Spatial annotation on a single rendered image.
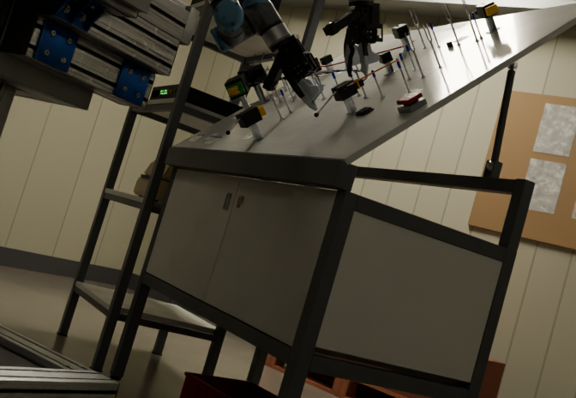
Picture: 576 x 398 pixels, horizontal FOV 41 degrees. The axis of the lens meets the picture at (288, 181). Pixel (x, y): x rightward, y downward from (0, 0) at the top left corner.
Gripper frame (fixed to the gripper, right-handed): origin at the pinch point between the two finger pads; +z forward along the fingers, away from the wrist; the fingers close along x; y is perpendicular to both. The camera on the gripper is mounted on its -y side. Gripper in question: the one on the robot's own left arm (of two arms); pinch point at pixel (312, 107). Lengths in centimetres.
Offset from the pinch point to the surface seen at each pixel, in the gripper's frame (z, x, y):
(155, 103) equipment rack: -45, 70, -80
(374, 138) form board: 17.3, -20.9, 16.7
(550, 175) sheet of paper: 80, 257, 14
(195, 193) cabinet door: -1, 25, -61
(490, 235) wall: 93, 252, -33
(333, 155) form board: 15.6, -24.4, 6.4
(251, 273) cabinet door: 30.6, -16.9, -34.6
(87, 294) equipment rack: 7, 48, -141
